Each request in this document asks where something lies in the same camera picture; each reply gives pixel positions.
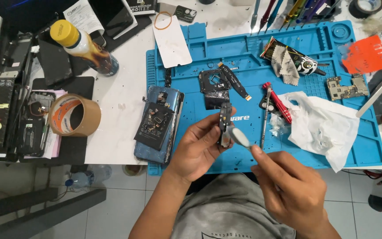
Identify black glue tube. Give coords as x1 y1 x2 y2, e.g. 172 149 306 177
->
260 36 328 76

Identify person's left hand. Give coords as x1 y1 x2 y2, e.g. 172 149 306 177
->
167 111 235 183

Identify black tape roll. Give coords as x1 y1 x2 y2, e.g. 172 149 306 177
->
348 0 382 20

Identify black shiny shield sheet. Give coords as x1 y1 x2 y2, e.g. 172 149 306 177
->
204 90 231 110

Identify black flex ribbon cable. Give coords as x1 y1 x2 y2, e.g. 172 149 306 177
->
217 61 252 102

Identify brown packing tape roll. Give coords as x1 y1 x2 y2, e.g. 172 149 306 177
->
47 94 102 137

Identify black battery box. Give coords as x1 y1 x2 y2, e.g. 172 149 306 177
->
126 0 157 17

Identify white plastic bag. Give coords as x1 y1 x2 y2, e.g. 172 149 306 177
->
277 91 361 173

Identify white framed phone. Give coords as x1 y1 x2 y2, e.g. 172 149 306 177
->
88 0 139 40

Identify blue silicone repair mat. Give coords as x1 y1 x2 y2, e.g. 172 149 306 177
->
145 20 382 176

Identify row of coloured screwdrivers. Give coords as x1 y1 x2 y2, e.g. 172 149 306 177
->
250 0 341 34

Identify phone motherboard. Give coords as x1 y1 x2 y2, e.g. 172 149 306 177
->
326 73 370 102

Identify clear plastic water bottle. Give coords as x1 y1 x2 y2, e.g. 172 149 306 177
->
65 165 113 192

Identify black phone frame piece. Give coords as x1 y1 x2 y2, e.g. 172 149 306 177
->
199 69 232 94

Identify small black phone module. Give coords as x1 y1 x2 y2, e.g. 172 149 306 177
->
218 102 233 148

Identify silver metal tweezers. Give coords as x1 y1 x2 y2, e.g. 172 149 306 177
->
356 66 382 119

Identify grey cleaning brush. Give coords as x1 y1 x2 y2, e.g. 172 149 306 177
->
227 126 255 150

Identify orange rubber band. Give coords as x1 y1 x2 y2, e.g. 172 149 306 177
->
153 11 173 31

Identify small clear plastic bag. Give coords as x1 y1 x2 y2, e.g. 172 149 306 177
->
269 114 290 137

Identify white printed paper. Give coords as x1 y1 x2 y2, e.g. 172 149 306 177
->
62 0 105 36

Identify person's right hand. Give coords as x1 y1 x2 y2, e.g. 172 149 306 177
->
250 145 328 231

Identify orange paper sheet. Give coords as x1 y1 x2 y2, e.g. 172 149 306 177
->
341 35 382 75

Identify person's grey shirt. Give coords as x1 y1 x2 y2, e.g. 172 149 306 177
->
170 172 296 239

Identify grey dirty cloth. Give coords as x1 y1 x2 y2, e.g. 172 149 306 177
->
270 45 300 86

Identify silver metal screwdriver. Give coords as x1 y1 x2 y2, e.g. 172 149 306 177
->
260 85 273 150

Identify small black camera cover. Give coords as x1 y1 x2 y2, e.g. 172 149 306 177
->
259 95 278 114

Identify black phone inner cover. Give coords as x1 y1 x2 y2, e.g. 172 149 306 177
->
134 102 175 152

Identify red handle screwdriver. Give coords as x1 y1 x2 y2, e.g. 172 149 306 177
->
262 82 293 125

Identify black camera lens protector card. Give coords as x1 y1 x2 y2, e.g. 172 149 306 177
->
173 5 198 24

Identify black phone screen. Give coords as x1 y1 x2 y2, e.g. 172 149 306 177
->
36 37 74 88

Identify black disassembled phone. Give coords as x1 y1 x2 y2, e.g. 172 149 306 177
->
16 91 56 157

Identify yellow cap bottle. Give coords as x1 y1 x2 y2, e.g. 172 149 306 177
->
49 19 120 77

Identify blue opened phone body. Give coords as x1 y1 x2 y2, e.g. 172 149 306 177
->
134 86 185 165

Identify dark bench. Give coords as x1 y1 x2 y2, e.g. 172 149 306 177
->
0 187 107 239

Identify red and black cables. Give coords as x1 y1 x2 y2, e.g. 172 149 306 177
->
341 169 382 186

